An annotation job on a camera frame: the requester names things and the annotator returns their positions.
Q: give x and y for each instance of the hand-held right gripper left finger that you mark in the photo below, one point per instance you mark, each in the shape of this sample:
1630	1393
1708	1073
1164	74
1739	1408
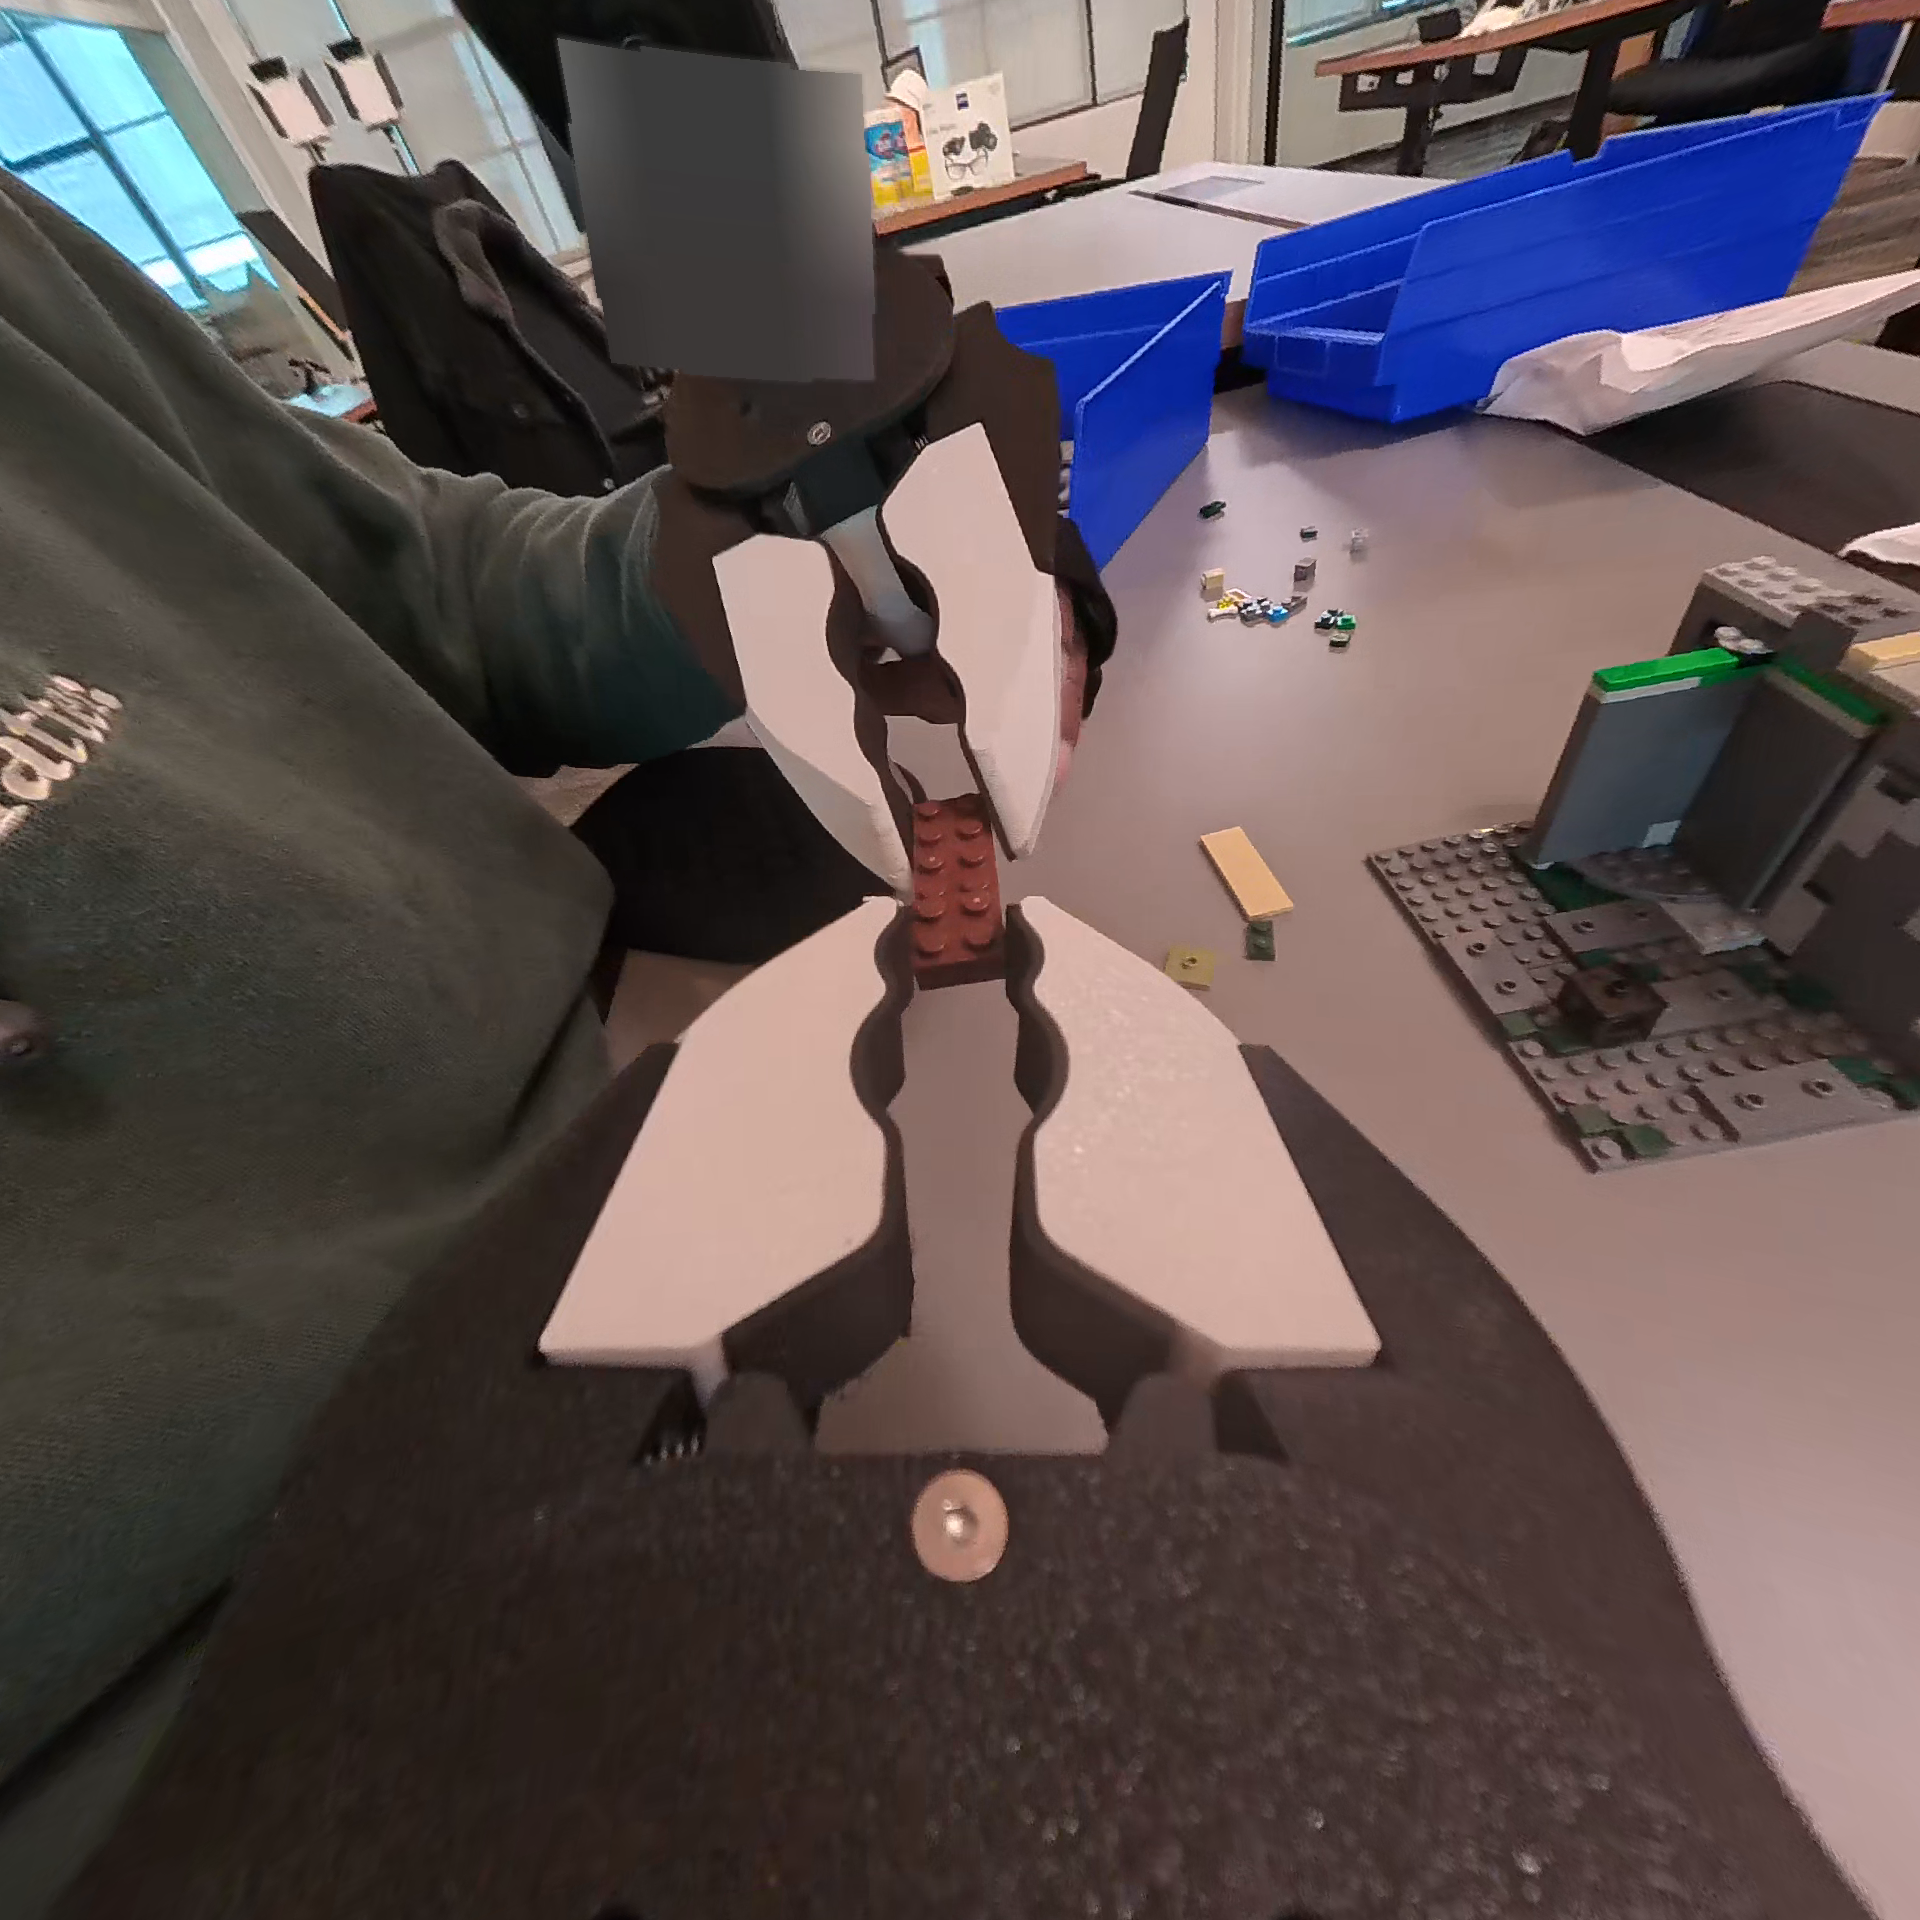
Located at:
736	1185

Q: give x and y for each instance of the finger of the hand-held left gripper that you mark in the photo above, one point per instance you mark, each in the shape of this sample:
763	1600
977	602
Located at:
787	660
997	631

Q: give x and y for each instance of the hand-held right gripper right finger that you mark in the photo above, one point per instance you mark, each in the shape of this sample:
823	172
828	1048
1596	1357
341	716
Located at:
1185	1185

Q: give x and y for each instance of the olive square jumper plate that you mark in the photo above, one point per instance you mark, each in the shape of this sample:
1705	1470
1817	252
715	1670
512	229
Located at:
1192	963

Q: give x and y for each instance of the reddish brown long plate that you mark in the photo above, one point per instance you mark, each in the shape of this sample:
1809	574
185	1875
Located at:
952	886

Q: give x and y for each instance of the tan long tile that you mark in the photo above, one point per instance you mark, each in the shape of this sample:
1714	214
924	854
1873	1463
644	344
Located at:
1247	873

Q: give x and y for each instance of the grey brick castle model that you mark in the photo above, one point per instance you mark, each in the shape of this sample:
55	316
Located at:
1650	796

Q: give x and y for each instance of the person's left forearm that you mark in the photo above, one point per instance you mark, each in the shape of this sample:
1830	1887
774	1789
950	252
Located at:
525	615

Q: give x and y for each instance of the grey neighbouring desk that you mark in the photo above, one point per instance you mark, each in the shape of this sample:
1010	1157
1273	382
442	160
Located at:
1080	241

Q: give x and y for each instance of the black desk mat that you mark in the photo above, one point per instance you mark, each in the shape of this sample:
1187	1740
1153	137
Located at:
1770	465

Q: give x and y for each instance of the white bar desk lamp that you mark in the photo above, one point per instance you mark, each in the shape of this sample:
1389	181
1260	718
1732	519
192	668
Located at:
1890	547

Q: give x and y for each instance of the person's left hand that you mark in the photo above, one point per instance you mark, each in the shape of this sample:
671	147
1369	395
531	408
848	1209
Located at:
1092	636

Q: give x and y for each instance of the blue yellow carton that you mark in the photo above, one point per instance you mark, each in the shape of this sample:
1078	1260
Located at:
889	150

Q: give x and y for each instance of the white printed product box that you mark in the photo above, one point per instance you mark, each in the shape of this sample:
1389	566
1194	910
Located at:
969	142

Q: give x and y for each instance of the scatter of tiny brick pieces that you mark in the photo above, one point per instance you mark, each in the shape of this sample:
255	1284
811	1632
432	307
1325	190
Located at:
1303	570

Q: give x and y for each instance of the black office chair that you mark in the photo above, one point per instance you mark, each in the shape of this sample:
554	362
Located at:
1164	91
1725	83

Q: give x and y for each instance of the black jacket on chair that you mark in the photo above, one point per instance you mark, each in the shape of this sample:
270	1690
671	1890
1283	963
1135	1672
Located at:
479	346

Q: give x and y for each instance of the white panel light on stand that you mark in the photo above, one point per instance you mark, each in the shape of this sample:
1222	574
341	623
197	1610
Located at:
286	97
366	91

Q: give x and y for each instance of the long blue plastic bin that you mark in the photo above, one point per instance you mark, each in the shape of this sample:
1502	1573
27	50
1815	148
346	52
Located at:
1575	255

